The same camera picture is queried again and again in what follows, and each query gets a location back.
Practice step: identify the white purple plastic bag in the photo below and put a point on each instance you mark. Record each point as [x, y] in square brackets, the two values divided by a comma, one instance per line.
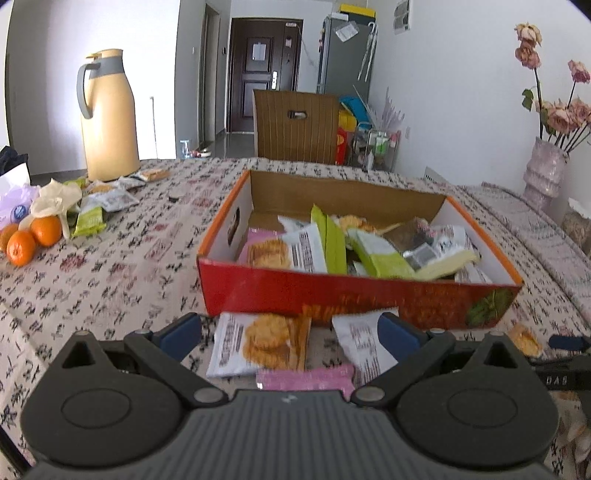
[16, 198]

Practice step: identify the white cracker snack packet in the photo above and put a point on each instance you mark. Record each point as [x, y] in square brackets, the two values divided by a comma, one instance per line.
[364, 341]
[258, 344]

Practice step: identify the dark cloth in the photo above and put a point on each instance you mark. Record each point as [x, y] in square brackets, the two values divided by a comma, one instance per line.
[11, 159]

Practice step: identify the paper note on refrigerator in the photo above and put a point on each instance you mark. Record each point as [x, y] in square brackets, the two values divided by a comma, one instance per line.
[347, 31]

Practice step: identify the dark brown door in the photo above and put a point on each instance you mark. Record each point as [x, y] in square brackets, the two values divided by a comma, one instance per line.
[258, 92]

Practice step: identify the red cardboard box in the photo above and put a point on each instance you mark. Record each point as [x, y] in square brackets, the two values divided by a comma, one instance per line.
[323, 300]

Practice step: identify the small cracker packet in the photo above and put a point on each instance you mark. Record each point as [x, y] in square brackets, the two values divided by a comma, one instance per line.
[100, 188]
[154, 174]

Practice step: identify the blue bag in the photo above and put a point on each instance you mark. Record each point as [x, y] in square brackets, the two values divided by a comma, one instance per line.
[355, 106]

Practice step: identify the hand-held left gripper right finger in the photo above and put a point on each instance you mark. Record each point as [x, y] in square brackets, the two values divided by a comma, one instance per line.
[399, 334]

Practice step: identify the yellow box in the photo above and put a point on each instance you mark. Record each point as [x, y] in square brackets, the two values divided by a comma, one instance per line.
[358, 10]

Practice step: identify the dried rose bouquet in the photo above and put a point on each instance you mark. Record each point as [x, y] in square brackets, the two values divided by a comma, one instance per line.
[561, 115]

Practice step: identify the pink textured vase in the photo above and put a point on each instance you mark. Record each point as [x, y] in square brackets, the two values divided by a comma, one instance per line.
[545, 173]

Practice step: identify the orange fruit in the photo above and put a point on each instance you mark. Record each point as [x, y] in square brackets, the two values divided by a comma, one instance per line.
[7, 237]
[46, 230]
[22, 249]

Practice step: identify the pink snack packet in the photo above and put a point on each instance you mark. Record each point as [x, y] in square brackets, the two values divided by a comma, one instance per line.
[265, 251]
[304, 378]

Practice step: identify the wooden chair back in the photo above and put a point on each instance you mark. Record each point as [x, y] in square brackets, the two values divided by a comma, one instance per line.
[295, 134]

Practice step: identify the orange cracker packet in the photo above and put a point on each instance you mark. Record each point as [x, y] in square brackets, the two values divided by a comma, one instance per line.
[524, 340]
[358, 224]

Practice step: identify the clear snack container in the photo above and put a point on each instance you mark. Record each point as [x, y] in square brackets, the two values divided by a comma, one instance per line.
[577, 228]

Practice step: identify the wall poster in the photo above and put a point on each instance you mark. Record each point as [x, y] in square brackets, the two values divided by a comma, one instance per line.
[401, 18]

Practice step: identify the cream plastic bag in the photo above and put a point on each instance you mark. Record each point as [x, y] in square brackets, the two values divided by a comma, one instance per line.
[53, 201]

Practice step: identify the grey refrigerator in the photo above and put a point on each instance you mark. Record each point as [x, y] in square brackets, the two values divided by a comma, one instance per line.
[344, 64]

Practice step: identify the white barcode snack packet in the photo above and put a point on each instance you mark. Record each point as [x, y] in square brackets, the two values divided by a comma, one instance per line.
[304, 249]

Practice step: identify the yellow thermos jug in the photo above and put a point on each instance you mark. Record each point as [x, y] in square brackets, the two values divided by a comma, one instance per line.
[111, 124]

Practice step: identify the light green snack packet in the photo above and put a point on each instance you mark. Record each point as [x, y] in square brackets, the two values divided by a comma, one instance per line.
[90, 221]

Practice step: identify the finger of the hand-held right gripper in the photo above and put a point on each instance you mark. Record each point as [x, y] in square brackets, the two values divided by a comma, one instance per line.
[572, 343]

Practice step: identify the white printed snack packet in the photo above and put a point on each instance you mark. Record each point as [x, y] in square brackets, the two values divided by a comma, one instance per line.
[131, 182]
[115, 201]

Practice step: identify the white dried grass stems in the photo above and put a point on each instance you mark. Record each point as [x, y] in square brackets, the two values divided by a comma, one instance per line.
[388, 110]

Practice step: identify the white umbrella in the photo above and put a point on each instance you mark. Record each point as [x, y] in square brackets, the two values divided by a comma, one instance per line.
[368, 50]

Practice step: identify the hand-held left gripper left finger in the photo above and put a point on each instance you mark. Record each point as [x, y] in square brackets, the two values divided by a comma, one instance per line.
[182, 334]

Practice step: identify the grey quilted blanket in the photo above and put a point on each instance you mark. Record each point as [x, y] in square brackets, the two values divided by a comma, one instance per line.
[545, 258]

